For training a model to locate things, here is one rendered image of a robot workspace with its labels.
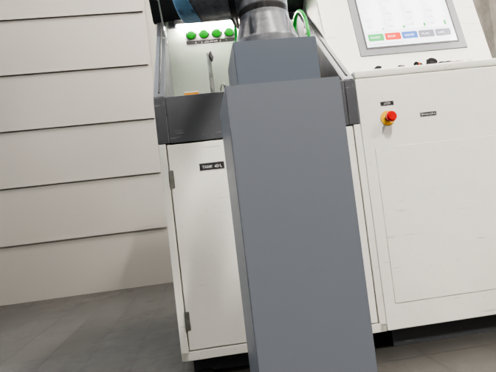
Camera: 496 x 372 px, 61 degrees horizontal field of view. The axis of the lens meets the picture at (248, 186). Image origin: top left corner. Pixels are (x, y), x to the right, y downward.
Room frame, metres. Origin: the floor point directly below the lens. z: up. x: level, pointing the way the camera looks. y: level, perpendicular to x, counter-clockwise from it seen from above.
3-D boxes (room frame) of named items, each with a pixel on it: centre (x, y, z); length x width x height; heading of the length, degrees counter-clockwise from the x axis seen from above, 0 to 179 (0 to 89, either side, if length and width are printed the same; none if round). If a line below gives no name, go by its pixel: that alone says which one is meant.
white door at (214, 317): (1.44, -0.06, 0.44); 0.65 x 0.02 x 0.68; 95
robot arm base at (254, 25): (0.97, -0.08, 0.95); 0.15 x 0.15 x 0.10
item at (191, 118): (1.46, -0.06, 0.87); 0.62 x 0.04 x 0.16; 95
